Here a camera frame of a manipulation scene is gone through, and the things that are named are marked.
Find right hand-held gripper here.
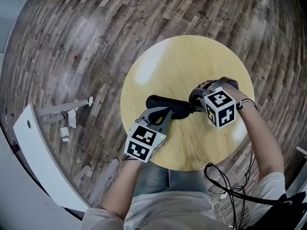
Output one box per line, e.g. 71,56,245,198
189,77,240,130

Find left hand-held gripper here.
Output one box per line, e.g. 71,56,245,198
123,106,174,164

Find black pouch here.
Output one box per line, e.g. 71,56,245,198
145,94,193,121

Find person's left forearm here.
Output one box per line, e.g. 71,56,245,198
100,158,142,216

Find person's right forearm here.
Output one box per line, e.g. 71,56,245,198
236,99,287,189

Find person's right hand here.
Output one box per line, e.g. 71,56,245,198
225,84,250,106

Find person's gray trousers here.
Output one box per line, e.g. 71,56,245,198
135,161,209,196

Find gray metal desk leg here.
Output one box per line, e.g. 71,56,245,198
73,158,120,202
35,99,93,129

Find person's white shirt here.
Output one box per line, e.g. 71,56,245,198
80,171,287,230

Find black bag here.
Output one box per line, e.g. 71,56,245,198
271,192,307,230

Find thin black cable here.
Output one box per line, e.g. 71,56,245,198
225,138,257,230

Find thin white cable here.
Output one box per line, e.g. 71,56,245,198
217,197,237,229

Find white metal furniture frame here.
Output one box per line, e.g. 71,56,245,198
295,145,307,161

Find thick black cable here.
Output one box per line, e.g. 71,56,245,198
203,162,300,205

